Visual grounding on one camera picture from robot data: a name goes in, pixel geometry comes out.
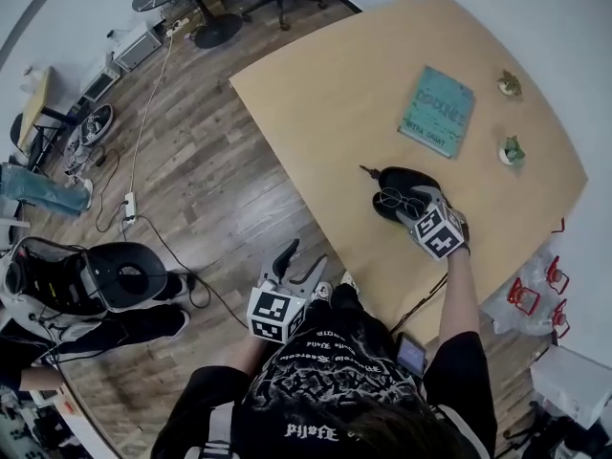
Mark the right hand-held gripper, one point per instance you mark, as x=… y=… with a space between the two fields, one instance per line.
x=440 y=232

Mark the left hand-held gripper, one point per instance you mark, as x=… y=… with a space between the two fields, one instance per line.
x=272 y=311

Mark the wire-rimmed eyeglasses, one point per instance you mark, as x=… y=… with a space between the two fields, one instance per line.
x=392 y=198

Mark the black glasses case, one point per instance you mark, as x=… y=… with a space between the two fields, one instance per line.
x=397 y=177

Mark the person's left forearm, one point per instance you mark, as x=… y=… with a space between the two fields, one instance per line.
x=251 y=356

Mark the person's right forearm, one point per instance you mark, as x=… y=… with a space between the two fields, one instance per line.
x=459 y=299

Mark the person's left shoe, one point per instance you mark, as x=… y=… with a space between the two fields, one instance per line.
x=321 y=293

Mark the person's shoe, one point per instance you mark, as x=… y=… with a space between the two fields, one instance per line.
x=321 y=293
x=349 y=280

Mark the person's right shoe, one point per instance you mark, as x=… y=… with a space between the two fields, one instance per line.
x=349 y=280

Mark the teal book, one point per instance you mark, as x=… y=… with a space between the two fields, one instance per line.
x=437 y=113

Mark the small green potted plant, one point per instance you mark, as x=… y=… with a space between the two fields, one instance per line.
x=511 y=153

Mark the person's black printed shirt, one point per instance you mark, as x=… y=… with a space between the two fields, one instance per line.
x=334 y=390

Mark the black smartphone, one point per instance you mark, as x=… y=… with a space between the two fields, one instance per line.
x=411 y=356

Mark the small brown potted plant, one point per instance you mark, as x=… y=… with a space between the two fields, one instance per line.
x=510 y=84

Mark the white power strip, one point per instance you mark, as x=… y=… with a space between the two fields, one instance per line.
x=130 y=206
x=177 y=26

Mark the white storage box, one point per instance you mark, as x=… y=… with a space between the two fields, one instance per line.
x=569 y=385

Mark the round white floor device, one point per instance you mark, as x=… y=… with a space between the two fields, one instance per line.
x=93 y=127

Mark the white device with screen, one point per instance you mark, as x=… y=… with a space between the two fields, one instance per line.
x=52 y=399

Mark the white toaster oven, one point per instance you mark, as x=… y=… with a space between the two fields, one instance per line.
x=101 y=84

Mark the white box appliance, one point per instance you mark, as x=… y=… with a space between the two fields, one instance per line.
x=138 y=48

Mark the black frame chair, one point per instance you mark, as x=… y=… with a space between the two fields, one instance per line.
x=564 y=438

